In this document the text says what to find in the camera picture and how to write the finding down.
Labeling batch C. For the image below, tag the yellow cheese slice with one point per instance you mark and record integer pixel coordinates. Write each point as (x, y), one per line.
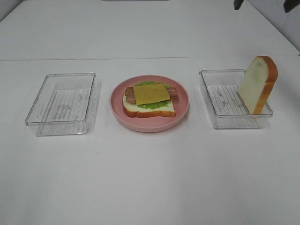
(148, 94)

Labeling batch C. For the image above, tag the green lettuce leaf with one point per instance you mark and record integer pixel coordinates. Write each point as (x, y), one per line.
(151, 95)

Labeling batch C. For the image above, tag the bread slice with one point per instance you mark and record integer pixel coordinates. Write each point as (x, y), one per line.
(164, 108)
(257, 84)

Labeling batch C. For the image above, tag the pink bacon strip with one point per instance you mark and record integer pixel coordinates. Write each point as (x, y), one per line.
(130, 97)

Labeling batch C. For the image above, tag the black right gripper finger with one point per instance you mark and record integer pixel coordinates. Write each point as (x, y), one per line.
(237, 4)
(288, 5)

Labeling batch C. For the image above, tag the pink round plate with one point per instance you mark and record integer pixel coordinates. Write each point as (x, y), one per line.
(152, 124)

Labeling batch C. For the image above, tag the left clear plastic tray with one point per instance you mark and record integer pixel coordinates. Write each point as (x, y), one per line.
(66, 104)

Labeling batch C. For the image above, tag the right clear plastic tray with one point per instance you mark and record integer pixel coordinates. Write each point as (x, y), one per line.
(225, 107)

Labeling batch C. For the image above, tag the clear plastic tray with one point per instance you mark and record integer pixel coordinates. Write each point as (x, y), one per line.
(66, 104)
(225, 107)

